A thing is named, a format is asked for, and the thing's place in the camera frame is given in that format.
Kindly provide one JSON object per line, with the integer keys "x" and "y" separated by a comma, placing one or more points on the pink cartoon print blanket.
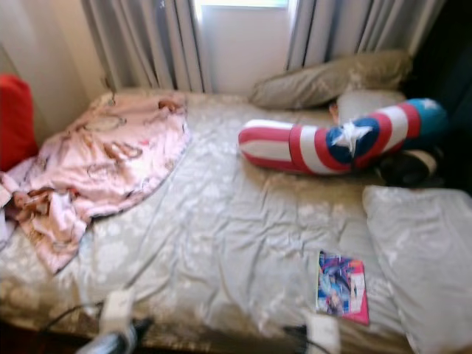
{"x": 103, "y": 162}

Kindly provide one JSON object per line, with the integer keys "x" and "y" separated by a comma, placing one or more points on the colourful comic magazine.
{"x": 339, "y": 287}

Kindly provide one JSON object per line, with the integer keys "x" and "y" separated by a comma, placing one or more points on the large grey floral pillow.
{"x": 428, "y": 258}

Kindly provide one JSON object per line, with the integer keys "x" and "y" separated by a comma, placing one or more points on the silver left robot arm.
{"x": 107, "y": 345}

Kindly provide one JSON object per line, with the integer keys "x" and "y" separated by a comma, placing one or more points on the grey floral bed sheet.
{"x": 228, "y": 236}

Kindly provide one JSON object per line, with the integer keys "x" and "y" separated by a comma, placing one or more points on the red white blue star bolster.
{"x": 295, "y": 144}

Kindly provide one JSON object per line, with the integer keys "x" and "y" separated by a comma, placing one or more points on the red covered folded mattress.
{"x": 16, "y": 122}

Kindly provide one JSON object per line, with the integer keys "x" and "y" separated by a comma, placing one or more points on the grey pleated curtain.
{"x": 147, "y": 44}
{"x": 361, "y": 33}

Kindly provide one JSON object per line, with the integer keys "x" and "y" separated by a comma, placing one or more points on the small brown plush toy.
{"x": 333, "y": 112}

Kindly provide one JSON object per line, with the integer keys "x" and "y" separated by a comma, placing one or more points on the taupe pillow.
{"x": 324, "y": 80}

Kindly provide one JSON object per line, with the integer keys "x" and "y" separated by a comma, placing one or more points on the black and white plush toy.
{"x": 409, "y": 168}

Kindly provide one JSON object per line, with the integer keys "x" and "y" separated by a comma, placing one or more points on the plain light grey pillow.
{"x": 365, "y": 103}

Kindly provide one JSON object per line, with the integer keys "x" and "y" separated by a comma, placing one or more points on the bright window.
{"x": 242, "y": 3}

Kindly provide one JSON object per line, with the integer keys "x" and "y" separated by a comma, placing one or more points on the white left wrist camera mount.
{"x": 118, "y": 310}

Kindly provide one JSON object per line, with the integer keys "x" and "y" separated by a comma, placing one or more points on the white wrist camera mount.
{"x": 324, "y": 335}
{"x": 118, "y": 310}

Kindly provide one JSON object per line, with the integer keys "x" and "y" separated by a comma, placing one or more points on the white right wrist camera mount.
{"x": 324, "y": 335}

